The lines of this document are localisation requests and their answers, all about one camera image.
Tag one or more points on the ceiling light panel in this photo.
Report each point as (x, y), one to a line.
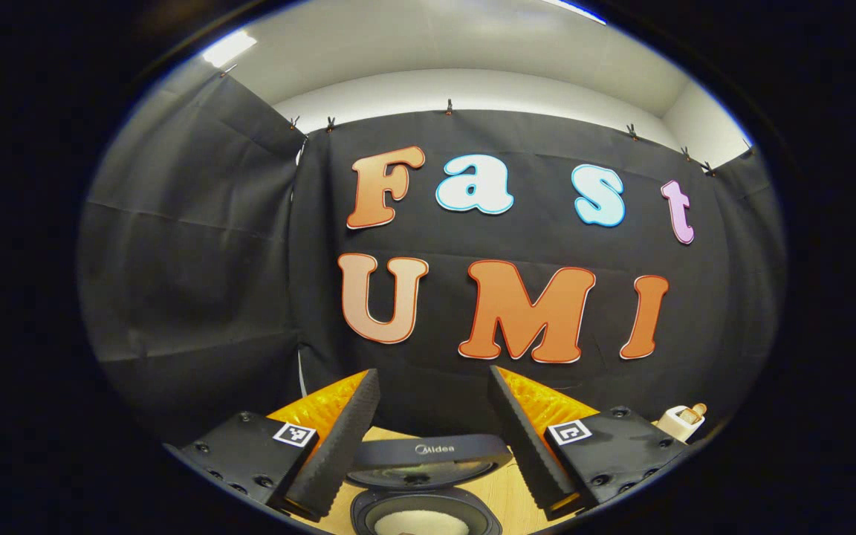
(229, 48)

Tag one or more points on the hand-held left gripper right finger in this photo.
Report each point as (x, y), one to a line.
(528, 446)

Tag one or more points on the white toaster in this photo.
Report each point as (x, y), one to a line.
(672, 425)

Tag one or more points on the row of backdrop clips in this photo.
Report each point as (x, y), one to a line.
(449, 108)

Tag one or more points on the black backdrop cloth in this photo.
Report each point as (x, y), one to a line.
(198, 260)

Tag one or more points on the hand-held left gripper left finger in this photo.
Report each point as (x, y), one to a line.
(342, 453)

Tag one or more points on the black rice cooker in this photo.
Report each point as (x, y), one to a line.
(428, 449)

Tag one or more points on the toasted bread slice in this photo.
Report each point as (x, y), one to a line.
(686, 417)
(698, 409)

